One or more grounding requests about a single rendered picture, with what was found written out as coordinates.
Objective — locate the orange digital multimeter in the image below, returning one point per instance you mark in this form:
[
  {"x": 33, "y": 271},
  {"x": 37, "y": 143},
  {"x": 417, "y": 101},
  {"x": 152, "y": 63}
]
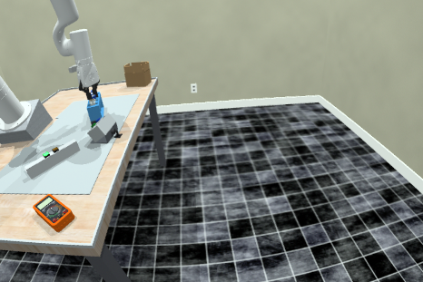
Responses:
[{"x": 54, "y": 212}]

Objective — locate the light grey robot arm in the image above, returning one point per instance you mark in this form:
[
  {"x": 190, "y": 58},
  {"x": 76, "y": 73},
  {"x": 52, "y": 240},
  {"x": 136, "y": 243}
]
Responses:
[{"x": 14, "y": 113}]

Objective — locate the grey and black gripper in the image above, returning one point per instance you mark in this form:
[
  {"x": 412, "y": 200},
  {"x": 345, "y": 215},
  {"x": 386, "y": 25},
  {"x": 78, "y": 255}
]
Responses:
[{"x": 87, "y": 76}]

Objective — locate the small open brown cardboard box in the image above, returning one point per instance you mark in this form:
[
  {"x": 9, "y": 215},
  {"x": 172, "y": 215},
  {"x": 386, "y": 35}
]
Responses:
[{"x": 136, "y": 76}]

